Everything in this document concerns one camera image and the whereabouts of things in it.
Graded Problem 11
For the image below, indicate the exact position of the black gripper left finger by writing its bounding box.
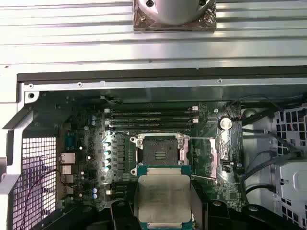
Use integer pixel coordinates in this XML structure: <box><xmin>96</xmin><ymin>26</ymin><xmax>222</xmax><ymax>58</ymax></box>
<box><xmin>83</xmin><ymin>200</ymin><xmax>140</xmax><ymax>230</ymax></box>

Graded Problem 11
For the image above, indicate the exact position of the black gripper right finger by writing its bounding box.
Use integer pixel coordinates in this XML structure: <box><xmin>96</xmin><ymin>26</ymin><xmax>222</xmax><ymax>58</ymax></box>
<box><xmin>192</xmin><ymin>199</ymin><xmax>267</xmax><ymax>230</ymax></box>

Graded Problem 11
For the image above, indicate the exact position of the silver topped CPU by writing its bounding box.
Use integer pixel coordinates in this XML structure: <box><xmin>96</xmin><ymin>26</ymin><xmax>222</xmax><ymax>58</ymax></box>
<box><xmin>133</xmin><ymin>165</ymin><xmax>192</xmax><ymax>230</ymax></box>

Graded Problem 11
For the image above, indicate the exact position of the metal socket cover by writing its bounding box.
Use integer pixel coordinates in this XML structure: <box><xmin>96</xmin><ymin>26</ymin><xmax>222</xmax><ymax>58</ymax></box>
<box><xmin>178</xmin><ymin>136</ymin><xmax>223</xmax><ymax>182</ymax></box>

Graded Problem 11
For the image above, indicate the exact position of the CPU socket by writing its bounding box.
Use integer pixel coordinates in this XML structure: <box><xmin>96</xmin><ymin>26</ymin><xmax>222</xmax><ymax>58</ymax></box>
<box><xmin>130</xmin><ymin>132</ymin><xmax>191</xmax><ymax>172</ymax></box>

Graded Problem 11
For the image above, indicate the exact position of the silver perforated drive cage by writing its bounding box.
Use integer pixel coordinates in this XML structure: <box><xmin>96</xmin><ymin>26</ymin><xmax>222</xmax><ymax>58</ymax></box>
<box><xmin>270</xmin><ymin>103</ymin><xmax>307</xmax><ymax>230</ymax></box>

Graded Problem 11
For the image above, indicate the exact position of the blue serial port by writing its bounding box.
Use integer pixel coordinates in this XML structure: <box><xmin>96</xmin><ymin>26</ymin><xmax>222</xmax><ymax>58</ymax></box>
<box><xmin>64</xmin><ymin>131</ymin><xmax>78</xmax><ymax>151</ymax></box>

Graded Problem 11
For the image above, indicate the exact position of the silver coin battery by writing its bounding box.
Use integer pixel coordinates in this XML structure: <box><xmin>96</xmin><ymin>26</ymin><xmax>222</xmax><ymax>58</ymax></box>
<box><xmin>217</xmin><ymin>116</ymin><xmax>233</xmax><ymax>131</ymax></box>

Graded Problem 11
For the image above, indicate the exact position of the green motherboard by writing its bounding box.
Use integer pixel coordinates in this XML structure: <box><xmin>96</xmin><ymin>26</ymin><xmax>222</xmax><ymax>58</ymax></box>
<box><xmin>56</xmin><ymin>95</ymin><xmax>244</xmax><ymax>216</ymax></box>

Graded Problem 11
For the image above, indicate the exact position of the open black PC case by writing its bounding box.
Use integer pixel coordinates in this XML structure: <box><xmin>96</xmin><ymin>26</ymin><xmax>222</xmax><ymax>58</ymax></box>
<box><xmin>0</xmin><ymin>71</ymin><xmax>307</xmax><ymax>230</ymax></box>

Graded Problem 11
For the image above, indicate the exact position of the black cable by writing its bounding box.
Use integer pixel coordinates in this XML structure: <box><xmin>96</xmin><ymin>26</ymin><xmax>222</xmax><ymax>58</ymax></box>
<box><xmin>243</xmin><ymin>184</ymin><xmax>276</xmax><ymax>201</ymax></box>
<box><xmin>241</xmin><ymin>128</ymin><xmax>303</xmax><ymax>159</ymax></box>

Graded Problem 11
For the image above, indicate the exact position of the black connector with coloured wires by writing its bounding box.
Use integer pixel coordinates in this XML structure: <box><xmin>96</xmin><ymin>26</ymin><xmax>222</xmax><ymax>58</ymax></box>
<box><xmin>226</xmin><ymin>99</ymin><xmax>242</xmax><ymax>120</ymax></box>

